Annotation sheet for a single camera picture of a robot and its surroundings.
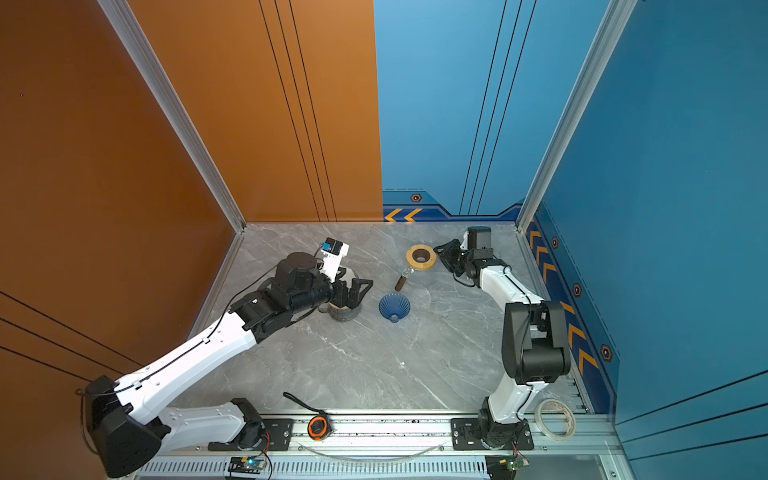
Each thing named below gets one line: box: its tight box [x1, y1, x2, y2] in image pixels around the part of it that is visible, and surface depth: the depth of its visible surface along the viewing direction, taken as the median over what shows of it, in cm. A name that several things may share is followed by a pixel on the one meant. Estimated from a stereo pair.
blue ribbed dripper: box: [379, 293, 411, 323], surface depth 93 cm
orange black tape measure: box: [282, 391, 336, 441], surface depth 74 cm
